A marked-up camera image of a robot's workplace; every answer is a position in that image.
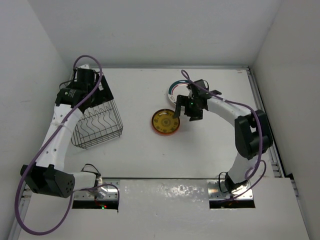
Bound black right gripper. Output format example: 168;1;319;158
174;94;204;121

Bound white plate green red rim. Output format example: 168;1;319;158
167;80;192;107

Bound olive brown plate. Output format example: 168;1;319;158
152;110;180;133

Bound large orange plate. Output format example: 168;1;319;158
150;108;181;137

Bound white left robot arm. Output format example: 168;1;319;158
20;65;112;198

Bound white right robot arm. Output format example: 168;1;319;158
173;79;273;193

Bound white front foam board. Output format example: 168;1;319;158
24;177;314;240

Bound metal wire dish rack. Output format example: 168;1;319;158
62;74;124;150

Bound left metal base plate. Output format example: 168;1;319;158
73;182;120;201

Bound metal base plate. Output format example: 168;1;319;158
206;178;254;201
73;182;120;201

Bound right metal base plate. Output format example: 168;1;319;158
206;178;254;201

